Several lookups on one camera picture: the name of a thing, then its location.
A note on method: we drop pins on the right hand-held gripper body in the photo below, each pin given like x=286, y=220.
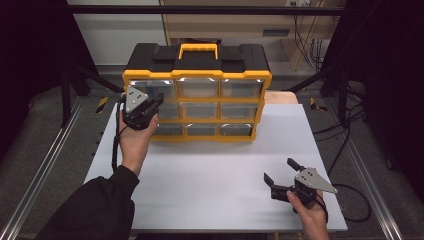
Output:
x=311, y=180

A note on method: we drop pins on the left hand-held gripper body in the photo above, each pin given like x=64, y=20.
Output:
x=135, y=98

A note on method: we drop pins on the clear plastic organizer drawer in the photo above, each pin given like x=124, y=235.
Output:
x=160, y=87

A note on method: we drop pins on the yellow black drawer organizer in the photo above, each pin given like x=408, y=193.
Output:
x=196, y=63

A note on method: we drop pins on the person's right hand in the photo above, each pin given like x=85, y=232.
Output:
x=313, y=215

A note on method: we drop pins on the person's left hand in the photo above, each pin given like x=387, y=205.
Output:
x=136, y=143

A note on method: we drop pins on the yellow black striped marker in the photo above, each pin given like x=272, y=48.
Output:
x=102, y=104
x=315, y=105

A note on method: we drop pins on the grid of clear drawers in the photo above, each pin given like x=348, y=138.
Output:
x=200, y=110

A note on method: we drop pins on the white cabinet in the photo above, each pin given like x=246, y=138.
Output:
x=116, y=36

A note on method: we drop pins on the wooden table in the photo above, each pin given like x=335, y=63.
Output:
x=280, y=97

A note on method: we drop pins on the black metal stand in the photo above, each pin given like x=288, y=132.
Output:
x=66, y=96
x=341, y=96

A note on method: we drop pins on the black horizontal bar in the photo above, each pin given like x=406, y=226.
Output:
x=200, y=10

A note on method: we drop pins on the wooden cabinet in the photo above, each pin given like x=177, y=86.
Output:
x=233, y=28

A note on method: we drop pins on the black curtain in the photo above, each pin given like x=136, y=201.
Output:
x=393, y=83
x=30, y=66

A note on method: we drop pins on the white power strip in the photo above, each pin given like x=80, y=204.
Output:
x=298, y=3

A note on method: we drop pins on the aluminium rail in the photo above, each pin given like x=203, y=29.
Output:
x=40, y=173
x=370, y=186

